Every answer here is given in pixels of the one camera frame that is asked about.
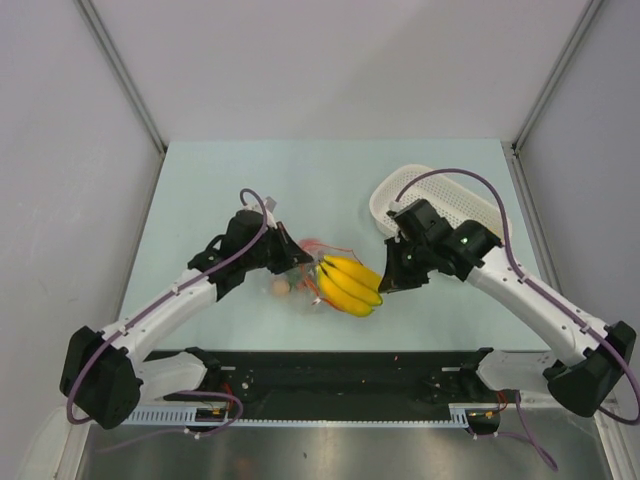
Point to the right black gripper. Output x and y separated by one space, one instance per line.
396 279

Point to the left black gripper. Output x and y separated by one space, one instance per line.
286 258

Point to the clear zip top bag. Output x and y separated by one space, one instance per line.
311 301

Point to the yellow fake bananas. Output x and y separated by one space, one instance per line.
348 285

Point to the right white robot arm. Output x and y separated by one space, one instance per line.
586 356

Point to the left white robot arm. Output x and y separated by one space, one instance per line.
108 373

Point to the beige fake egg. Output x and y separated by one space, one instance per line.
280 287

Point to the white perforated plastic basket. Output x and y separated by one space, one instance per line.
450 199

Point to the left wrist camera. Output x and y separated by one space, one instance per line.
270 204

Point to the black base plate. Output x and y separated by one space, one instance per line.
349 385

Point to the white cable duct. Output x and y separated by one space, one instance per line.
209 416

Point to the aluminium frame rail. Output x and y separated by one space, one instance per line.
531 399

